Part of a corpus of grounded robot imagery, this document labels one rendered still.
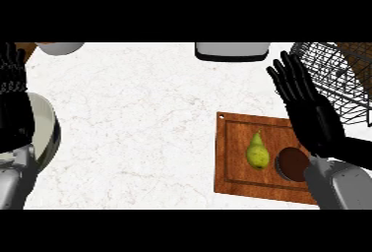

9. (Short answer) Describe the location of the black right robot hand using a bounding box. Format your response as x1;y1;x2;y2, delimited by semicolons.
264;50;372;171

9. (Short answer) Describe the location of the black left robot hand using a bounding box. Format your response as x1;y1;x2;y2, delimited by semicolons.
0;42;37;155

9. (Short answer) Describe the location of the green pear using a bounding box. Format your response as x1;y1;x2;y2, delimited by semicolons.
244;129;272;171

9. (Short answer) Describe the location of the brown wooden cutting board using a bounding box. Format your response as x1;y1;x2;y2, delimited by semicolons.
214;111;322;206

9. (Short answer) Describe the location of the silver metal bowl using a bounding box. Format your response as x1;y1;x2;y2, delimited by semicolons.
27;92;62;173

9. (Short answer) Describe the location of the dark brown round can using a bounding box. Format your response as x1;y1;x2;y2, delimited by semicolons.
273;146;312;183

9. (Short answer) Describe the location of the grey rounded bowl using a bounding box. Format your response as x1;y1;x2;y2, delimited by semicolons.
36;41;86;57

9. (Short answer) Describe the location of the grey appliance with black base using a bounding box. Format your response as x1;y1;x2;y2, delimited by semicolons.
193;41;272;63

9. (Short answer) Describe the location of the black wire tiered basket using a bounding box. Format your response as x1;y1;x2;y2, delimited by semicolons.
289;41;372;128

